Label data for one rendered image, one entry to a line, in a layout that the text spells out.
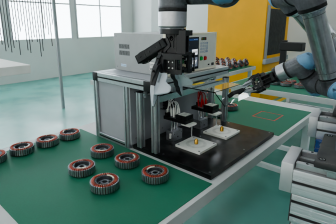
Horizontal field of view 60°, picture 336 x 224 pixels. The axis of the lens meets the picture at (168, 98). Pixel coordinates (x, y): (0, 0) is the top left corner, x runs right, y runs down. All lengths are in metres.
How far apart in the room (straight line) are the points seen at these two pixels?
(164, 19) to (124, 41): 0.86
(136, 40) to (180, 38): 0.79
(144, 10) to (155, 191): 8.34
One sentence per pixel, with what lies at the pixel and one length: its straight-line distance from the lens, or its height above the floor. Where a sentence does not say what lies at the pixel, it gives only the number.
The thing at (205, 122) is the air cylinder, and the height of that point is 0.80.
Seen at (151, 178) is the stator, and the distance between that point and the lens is 1.18.
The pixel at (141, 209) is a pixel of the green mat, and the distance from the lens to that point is 1.07.
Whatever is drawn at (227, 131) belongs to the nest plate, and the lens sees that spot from 1.67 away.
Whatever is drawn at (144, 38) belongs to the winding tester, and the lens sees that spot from 1.49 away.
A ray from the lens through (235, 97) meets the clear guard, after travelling 1.43.
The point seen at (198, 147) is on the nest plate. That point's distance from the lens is 1.45.
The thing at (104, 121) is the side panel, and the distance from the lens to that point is 1.65.
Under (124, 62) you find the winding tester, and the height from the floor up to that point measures 1.16.
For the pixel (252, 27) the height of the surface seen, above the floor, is 1.30.
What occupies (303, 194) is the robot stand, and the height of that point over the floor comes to 0.91.
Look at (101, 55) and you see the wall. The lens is 8.90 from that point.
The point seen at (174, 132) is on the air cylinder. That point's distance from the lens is 1.52.
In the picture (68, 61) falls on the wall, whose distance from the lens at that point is 8.34.
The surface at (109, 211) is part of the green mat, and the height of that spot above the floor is 0.75.
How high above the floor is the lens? 1.37
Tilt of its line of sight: 14 degrees down
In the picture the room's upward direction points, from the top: straight up
